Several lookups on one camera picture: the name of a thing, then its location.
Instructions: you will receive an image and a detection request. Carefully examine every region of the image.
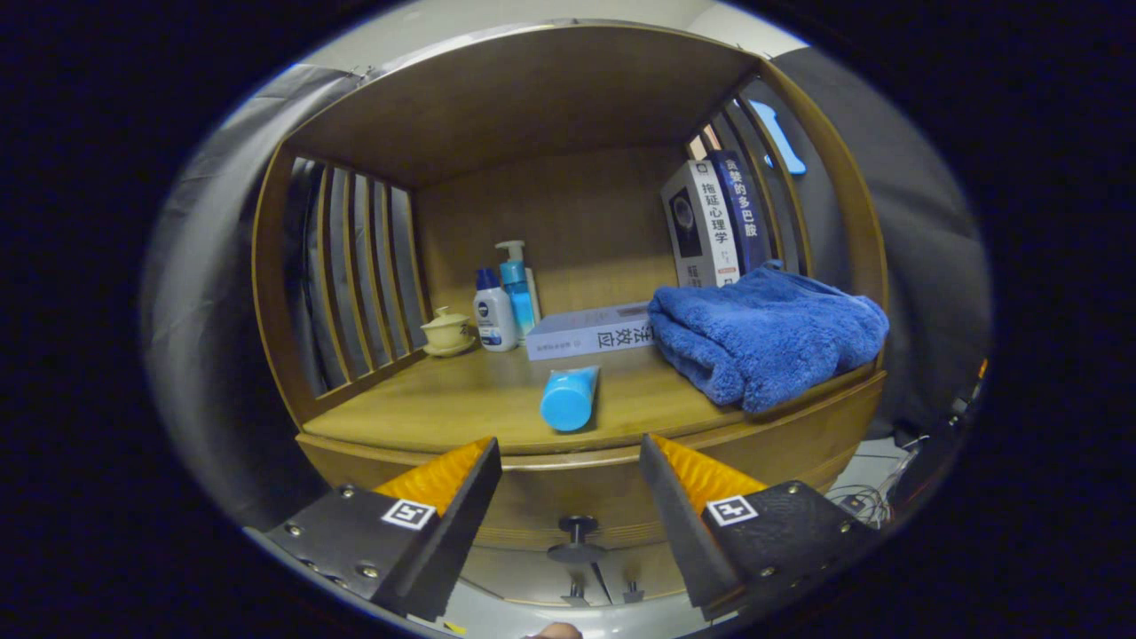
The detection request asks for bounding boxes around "blue white cosmetic tube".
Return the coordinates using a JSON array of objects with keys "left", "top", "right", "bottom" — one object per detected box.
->
[{"left": 540, "top": 365, "right": 602, "bottom": 433}]

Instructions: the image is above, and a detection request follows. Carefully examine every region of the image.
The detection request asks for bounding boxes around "wooden cabinet door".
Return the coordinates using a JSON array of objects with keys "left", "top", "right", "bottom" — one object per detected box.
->
[
  {"left": 461, "top": 546, "right": 613, "bottom": 610},
  {"left": 590, "top": 541, "right": 682, "bottom": 606}
]

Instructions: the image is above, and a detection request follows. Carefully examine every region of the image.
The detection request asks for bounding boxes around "blue pump bottle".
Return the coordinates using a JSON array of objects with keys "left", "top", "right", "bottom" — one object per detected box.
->
[{"left": 494, "top": 240, "right": 541, "bottom": 341}]

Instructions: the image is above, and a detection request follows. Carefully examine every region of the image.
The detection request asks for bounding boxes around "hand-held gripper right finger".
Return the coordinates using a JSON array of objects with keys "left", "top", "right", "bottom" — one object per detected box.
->
[{"left": 640, "top": 434, "right": 878, "bottom": 622}]

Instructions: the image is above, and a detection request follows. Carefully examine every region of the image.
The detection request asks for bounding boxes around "wooden cabinet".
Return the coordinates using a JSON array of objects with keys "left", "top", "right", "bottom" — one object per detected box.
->
[{"left": 251, "top": 22, "right": 891, "bottom": 613}]

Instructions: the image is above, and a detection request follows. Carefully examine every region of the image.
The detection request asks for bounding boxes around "dark blue standing book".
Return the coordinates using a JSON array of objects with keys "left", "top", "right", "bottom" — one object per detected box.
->
[{"left": 707, "top": 148, "right": 771, "bottom": 274}]

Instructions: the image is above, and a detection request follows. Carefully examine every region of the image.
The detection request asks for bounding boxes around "wooden drawer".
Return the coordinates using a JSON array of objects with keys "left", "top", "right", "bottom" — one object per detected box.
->
[{"left": 297, "top": 373, "right": 888, "bottom": 565}]

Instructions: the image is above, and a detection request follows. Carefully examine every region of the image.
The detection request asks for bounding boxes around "wooden countertop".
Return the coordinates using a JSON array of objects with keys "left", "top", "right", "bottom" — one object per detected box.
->
[{"left": 300, "top": 342, "right": 888, "bottom": 455}]

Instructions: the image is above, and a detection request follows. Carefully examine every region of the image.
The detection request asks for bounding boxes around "cream lidded teacup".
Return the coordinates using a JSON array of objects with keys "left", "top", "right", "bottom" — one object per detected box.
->
[{"left": 420, "top": 306, "right": 476, "bottom": 358}]

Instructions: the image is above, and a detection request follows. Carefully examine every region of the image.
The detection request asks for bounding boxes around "white lying book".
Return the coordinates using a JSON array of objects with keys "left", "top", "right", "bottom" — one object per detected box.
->
[{"left": 525, "top": 300, "right": 658, "bottom": 362}]

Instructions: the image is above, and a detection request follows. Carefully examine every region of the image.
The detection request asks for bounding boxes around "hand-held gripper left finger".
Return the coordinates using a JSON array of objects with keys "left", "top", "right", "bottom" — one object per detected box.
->
[{"left": 244, "top": 438, "right": 503, "bottom": 624}]

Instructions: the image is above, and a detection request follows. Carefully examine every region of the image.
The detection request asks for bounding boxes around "white standing book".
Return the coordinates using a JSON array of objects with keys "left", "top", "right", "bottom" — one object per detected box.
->
[{"left": 659, "top": 158, "right": 742, "bottom": 289}]

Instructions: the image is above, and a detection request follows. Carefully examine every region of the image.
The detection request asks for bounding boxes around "black equipment orange part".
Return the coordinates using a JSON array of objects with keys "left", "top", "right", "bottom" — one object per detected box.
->
[{"left": 887, "top": 355, "right": 988, "bottom": 520}]

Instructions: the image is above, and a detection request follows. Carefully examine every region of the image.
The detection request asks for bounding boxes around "blue folded towel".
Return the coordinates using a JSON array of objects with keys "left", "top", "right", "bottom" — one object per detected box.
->
[{"left": 647, "top": 260, "right": 891, "bottom": 414}]

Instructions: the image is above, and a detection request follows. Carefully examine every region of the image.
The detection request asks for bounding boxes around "white bottle blue cap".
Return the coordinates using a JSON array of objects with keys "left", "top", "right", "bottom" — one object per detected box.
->
[{"left": 473, "top": 268, "right": 518, "bottom": 353}]

